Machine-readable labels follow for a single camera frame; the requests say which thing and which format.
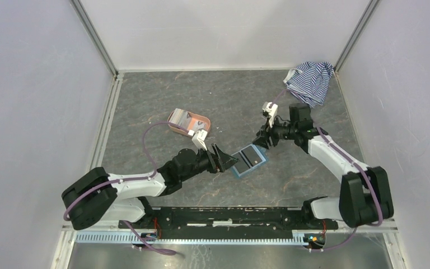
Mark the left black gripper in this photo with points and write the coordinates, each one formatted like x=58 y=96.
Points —
x=225 y=161

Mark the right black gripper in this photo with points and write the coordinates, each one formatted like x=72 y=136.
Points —
x=263 y=138

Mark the black credit card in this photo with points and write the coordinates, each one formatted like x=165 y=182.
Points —
x=241 y=166
x=253 y=155

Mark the teal card holder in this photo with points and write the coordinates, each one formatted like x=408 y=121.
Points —
x=251 y=168

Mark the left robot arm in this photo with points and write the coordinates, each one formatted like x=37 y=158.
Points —
x=101 y=196

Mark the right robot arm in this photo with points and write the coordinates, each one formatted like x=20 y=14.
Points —
x=364 y=198

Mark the white VIP card in tray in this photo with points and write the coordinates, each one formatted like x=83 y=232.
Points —
x=198 y=125

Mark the stack of credit cards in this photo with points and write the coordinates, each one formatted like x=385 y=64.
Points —
x=181 y=118

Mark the pink oval tray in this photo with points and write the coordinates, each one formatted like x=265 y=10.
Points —
x=195 y=117

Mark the blue striped cloth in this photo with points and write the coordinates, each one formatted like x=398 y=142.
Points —
x=309 y=82

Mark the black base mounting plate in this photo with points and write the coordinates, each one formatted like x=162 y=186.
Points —
x=230 y=222

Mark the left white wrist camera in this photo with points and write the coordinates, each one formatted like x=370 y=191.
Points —
x=198 y=138

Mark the aluminium frame rail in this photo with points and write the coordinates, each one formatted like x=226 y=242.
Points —
x=113 y=244

